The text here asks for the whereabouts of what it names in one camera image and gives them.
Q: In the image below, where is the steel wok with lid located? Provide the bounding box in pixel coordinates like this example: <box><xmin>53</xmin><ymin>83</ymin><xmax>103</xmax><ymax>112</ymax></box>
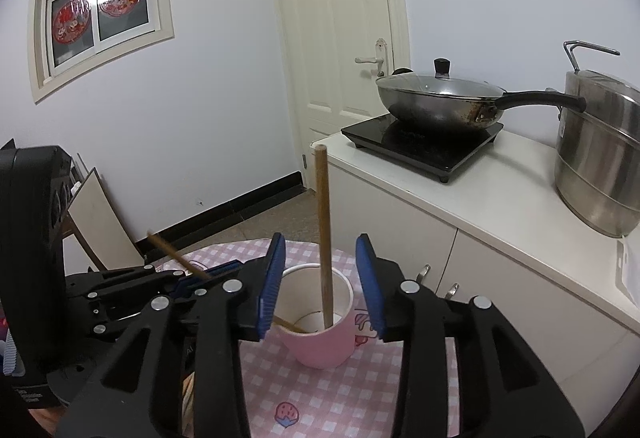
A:
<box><xmin>376</xmin><ymin>58</ymin><xmax>587</xmax><ymax>129</ymax></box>

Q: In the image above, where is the wooden chopstick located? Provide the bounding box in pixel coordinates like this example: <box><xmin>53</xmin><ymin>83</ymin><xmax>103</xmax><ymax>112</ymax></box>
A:
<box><xmin>314</xmin><ymin>144</ymin><xmax>333</xmax><ymax>330</ymax></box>
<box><xmin>272</xmin><ymin>316</ymin><xmax>308</xmax><ymax>334</ymax></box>
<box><xmin>148</xmin><ymin>232</ymin><xmax>209</xmax><ymax>281</ymax></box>

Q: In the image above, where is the cream panel door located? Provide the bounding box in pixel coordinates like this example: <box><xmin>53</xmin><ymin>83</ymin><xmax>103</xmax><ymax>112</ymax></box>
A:
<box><xmin>279</xmin><ymin>0</ymin><xmax>410</xmax><ymax>188</ymax></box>

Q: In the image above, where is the pink cylindrical utensil cup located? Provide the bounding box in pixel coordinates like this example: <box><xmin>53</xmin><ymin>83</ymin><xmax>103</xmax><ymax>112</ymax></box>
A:
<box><xmin>274</xmin><ymin>264</ymin><xmax>356</xmax><ymax>370</ymax></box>

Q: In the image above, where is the window with red decorations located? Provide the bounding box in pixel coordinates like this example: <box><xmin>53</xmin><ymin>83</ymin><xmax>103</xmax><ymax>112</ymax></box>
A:
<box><xmin>27</xmin><ymin>0</ymin><xmax>175</xmax><ymax>103</ymax></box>

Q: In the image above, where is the white paper booklet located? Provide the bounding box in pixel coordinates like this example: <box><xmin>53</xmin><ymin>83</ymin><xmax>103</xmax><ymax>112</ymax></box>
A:
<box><xmin>616</xmin><ymin>238</ymin><xmax>640</xmax><ymax>307</ymax></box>

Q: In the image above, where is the black induction cooktop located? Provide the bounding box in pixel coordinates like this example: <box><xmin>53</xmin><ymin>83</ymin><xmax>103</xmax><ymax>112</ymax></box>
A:
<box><xmin>341</xmin><ymin>114</ymin><xmax>503</xmax><ymax>184</ymax></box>

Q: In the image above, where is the white wooden side cabinet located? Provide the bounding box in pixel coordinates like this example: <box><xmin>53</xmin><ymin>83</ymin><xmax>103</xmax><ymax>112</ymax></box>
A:
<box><xmin>63</xmin><ymin>168</ymin><xmax>144</xmax><ymax>276</ymax></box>

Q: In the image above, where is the stainless steel steamer pot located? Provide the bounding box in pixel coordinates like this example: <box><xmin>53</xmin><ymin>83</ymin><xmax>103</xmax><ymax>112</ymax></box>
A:
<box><xmin>554</xmin><ymin>40</ymin><xmax>640</xmax><ymax>239</ymax></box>

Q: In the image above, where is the pink checkered tablecloth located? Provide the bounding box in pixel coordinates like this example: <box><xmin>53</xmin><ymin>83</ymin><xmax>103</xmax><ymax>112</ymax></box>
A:
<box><xmin>152</xmin><ymin>238</ymin><xmax>461</xmax><ymax>438</ymax></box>

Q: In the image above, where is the white kitchen counter cabinet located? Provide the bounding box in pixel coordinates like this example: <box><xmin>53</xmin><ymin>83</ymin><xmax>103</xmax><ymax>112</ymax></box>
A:
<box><xmin>324</xmin><ymin>132</ymin><xmax>639</xmax><ymax>437</ymax></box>

